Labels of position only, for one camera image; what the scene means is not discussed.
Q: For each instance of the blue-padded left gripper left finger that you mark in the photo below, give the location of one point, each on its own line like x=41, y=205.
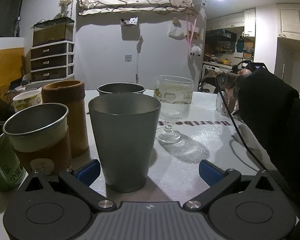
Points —
x=77, y=183

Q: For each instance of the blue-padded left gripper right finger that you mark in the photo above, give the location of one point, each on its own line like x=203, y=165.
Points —
x=220, y=184

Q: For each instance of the clear glass cup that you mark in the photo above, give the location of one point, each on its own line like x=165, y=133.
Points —
x=223, y=100

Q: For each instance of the steel cup brown sleeve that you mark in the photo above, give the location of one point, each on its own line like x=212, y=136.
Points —
x=40, y=138

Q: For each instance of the white patterned ceramic cup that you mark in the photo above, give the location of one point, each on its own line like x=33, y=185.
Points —
x=27, y=99

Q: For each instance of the green tea tin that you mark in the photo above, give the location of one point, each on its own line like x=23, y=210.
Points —
x=11, y=170

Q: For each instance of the grey metal tumbler front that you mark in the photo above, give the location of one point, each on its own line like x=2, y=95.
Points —
x=124, y=127

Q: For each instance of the grey metal tumbler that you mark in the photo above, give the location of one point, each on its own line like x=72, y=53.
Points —
x=124, y=127
x=120, y=87

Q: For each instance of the brown cylindrical container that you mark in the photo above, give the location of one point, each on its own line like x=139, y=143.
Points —
x=71, y=93

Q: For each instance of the stemmed patterned glass goblet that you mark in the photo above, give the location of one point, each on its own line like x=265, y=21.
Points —
x=175, y=95

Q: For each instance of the grey metal tumbler rear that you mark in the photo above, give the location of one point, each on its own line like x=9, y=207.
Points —
x=120, y=87

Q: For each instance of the white plastic drawer unit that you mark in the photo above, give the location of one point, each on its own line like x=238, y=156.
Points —
x=52, y=61

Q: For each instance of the white plush toy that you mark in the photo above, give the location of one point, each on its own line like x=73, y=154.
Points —
x=195, y=51

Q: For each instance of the glass terrarium tank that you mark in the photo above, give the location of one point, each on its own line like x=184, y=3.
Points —
x=56, y=30

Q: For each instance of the white upper cabinet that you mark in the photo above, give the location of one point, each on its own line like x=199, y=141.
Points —
x=288, y=20

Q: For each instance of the dried flower bouquet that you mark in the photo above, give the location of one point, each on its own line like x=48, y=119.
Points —
x=63, y=5

